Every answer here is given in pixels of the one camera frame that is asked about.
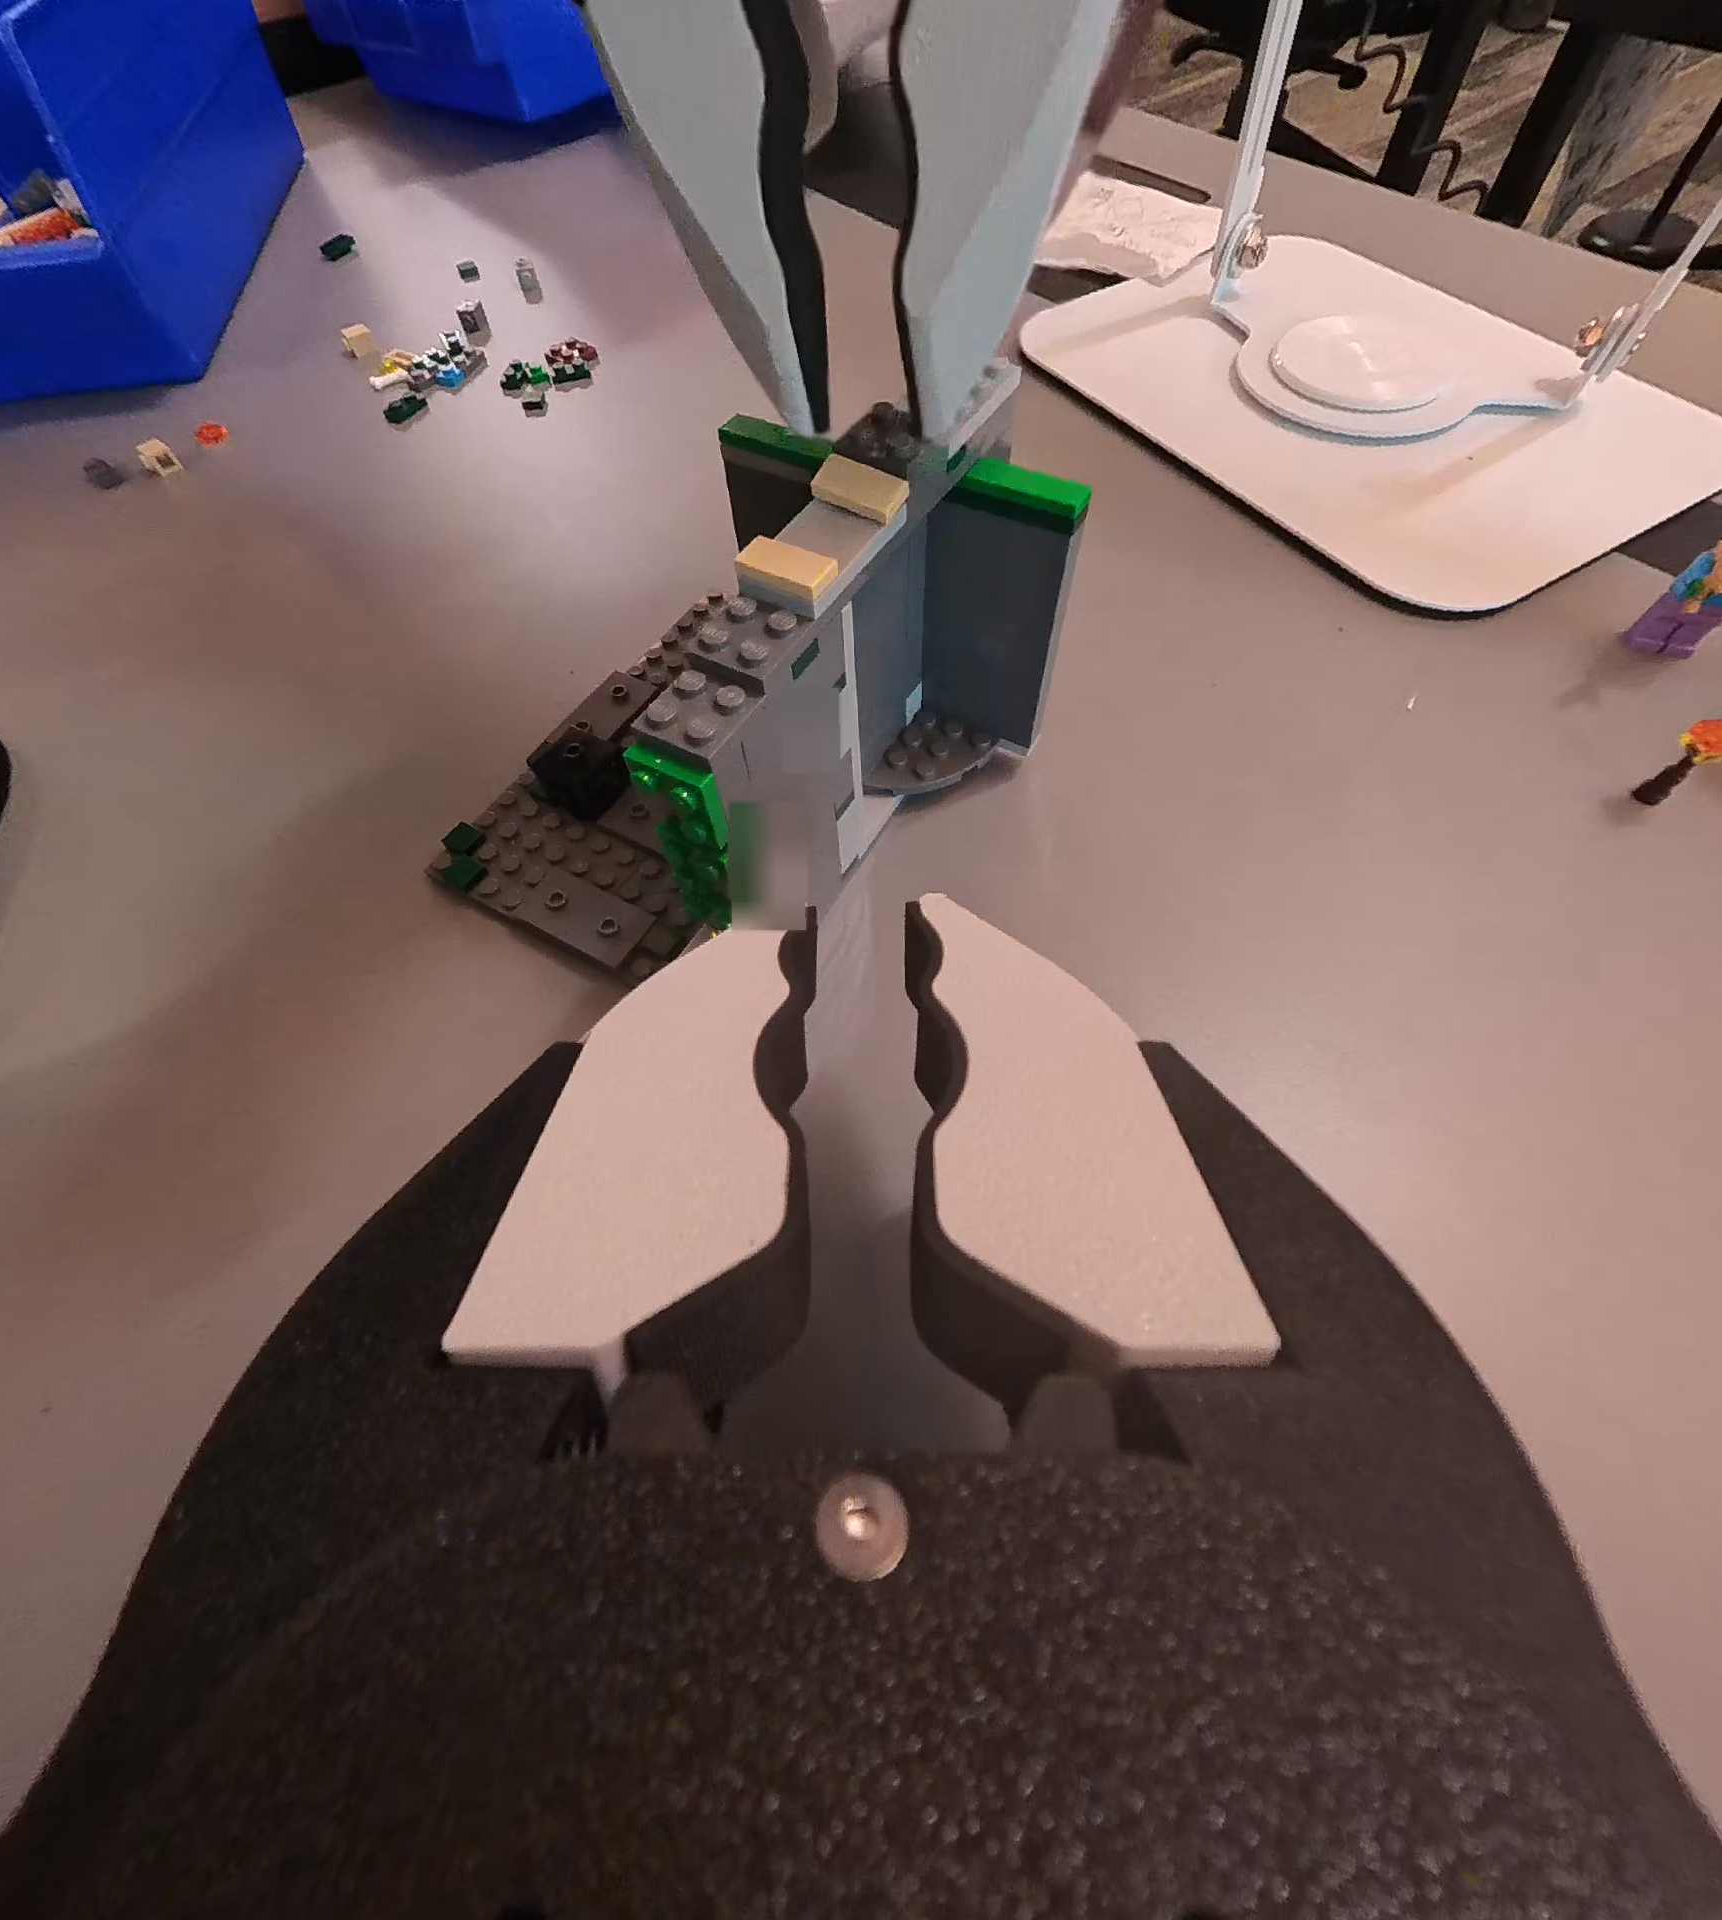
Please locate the black office chair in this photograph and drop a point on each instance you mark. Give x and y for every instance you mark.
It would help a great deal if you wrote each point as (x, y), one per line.
(1280, 44)

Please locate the scattered small toy bricks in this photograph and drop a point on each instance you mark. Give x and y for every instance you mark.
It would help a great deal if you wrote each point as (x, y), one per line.
(568, 361)

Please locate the grey toy brick building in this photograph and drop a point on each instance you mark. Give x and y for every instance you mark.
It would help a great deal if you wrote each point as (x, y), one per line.
(876, 675)

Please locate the toy torch orange flame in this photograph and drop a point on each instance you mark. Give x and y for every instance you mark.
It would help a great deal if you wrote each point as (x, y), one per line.
(1694, 758)

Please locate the small dark toy brick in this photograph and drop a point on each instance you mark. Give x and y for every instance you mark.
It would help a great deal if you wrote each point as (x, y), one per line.
(578, 768)

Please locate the white paper receipt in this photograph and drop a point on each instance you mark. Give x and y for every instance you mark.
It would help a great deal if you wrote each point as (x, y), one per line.
(1125, 225)

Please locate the green toy figure with sword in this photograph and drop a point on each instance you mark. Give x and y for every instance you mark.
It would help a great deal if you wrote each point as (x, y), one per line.
(1700, 600)

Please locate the dark table frame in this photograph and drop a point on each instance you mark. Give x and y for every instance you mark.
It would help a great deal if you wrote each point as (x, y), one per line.
(1537, 90)

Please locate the large blue storage bin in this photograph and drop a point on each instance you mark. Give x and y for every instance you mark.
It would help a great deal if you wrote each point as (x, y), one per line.
(170, 181)

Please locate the grey desk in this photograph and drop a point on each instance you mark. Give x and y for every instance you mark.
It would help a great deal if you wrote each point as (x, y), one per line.
(1327, 901)

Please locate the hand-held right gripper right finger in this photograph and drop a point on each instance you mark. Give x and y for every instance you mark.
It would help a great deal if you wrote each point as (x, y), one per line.
(1087, 1171)

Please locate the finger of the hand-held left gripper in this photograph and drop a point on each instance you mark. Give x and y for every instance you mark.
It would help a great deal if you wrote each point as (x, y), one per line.
(711, 150)
(997, 150)

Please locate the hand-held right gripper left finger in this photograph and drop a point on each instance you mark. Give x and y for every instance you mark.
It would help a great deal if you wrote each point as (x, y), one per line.
(637, 1171)

